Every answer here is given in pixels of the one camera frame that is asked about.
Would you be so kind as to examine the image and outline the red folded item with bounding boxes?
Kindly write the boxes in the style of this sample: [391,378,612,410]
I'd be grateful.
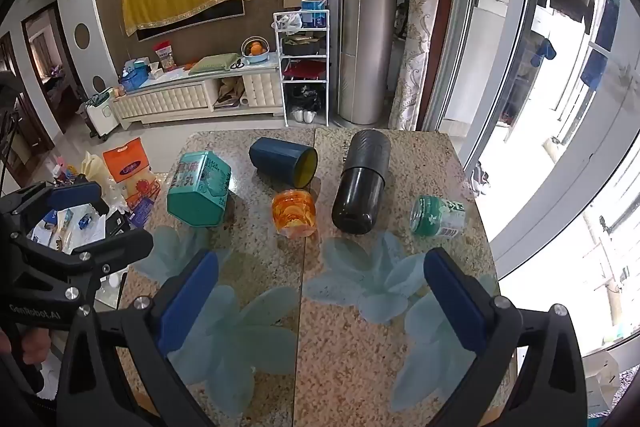
[281,58,328,82]

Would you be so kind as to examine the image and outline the white wheeled appliance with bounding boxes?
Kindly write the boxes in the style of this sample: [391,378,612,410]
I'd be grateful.
[82,87,121,142]

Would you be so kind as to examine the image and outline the teal hexagonal tin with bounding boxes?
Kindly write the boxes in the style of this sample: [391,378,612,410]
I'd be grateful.
[166,150,233,226]

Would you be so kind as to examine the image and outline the white shelf rack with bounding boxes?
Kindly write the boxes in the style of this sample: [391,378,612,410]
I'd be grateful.
[273,9,332,128]

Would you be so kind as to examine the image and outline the black television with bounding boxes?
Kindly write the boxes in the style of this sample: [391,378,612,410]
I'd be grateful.
[136,0,246,42]

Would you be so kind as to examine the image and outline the black insulated cup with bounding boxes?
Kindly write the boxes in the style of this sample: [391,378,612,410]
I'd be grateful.
[332,129,390,236]

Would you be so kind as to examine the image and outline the grey slippers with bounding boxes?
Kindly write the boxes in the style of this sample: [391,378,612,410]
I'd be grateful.
[469,161,493,195]

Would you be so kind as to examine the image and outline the blue plastic basket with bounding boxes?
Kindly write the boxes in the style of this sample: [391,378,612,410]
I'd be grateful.
[120,68,150,94]

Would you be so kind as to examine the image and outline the patterned beige curtain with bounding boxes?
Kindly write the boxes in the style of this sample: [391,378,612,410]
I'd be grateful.
[388,0,451,132]

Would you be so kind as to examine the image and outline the brown wooden door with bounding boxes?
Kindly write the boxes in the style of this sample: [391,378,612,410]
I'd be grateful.
[0,32,56,188]

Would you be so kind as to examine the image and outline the dark blue cup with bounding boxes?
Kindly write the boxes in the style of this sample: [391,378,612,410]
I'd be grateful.
[248,137,319,188]

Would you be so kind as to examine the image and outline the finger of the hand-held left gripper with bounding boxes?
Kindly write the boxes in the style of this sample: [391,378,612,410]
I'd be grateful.
[10,227,154,295]
[0,180,109,235]

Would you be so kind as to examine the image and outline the orange printed bag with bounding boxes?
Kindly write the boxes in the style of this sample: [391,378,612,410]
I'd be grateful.
[103,138,161,202]

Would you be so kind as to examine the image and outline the red lidded snack jar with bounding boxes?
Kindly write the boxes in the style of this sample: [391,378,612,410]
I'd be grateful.
[153,41,177,72]

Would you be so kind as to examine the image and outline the person's left hand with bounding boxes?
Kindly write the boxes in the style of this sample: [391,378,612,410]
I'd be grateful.
[0,326,52,365]

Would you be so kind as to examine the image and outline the orange glass cup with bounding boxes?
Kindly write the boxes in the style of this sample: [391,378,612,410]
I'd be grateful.
[271,188,317,239]

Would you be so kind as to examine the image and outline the white plastic bag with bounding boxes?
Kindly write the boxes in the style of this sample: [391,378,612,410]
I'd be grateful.
[272,13,304,32]

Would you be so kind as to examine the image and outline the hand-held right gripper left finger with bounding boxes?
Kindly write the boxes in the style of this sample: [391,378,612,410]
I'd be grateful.
[55,249,221,427]

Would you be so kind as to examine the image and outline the green and white can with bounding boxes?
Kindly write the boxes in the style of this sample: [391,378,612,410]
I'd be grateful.
[410,195,466,238]

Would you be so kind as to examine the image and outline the blue hanging towel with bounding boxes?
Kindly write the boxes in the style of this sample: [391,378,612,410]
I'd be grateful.
[580,52,612,90]

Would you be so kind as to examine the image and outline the pale yellow bag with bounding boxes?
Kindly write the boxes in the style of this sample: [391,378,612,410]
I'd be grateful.
[80,151,118,195]

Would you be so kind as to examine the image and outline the blue bowl of oranges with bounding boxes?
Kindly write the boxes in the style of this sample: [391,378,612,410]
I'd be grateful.
[241,37,271,66]

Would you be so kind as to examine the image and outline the white television cabinet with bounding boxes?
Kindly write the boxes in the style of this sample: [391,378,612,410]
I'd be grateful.
[111,59,286,131]

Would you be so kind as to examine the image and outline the silver tower air conditioner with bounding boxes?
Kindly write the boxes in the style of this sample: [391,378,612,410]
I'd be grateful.
[337,0,402,126]

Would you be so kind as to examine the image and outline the blue hanging garment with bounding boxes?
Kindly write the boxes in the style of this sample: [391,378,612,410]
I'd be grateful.
[531,38,557,66]

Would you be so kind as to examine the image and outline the green cushion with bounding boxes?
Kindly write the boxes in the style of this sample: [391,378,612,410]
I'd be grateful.
[187,53,242,75]

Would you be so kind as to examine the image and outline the blue printed box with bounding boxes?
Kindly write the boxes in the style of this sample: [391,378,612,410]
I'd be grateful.
[300,0,328,29]

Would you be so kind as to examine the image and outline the white cardboard box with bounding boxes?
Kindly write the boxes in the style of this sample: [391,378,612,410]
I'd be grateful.
[584,349,622,418]

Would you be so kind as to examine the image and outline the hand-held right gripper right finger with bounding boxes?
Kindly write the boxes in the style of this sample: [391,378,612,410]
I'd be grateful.
[423,247,589,427]

